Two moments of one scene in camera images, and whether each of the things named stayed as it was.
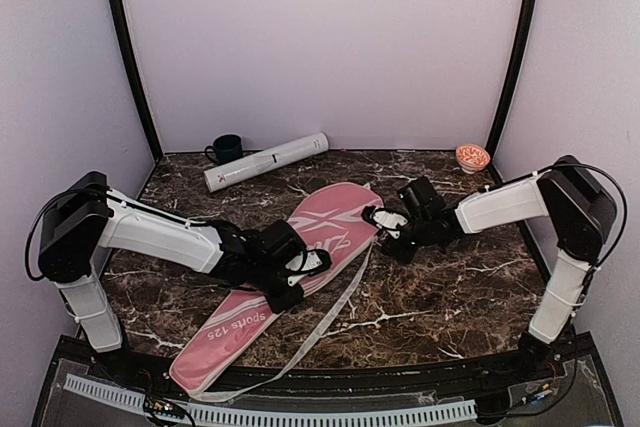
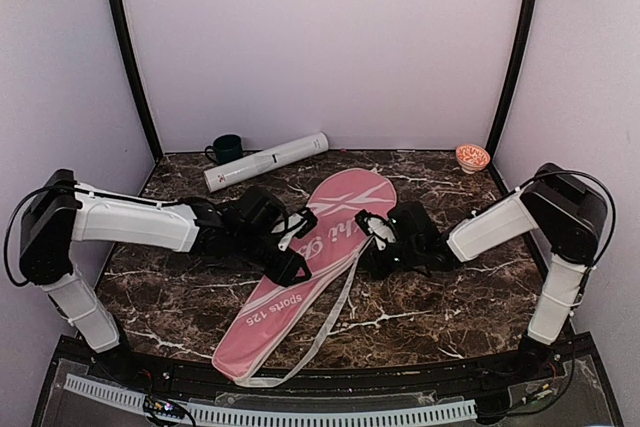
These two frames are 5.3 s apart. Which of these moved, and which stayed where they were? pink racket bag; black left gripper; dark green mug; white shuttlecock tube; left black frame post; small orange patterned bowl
Moved: pink racket bag; black left gripper
Stayed: small orange patterned bowl; dark green mug; left black frame post; white shuttlecock tube
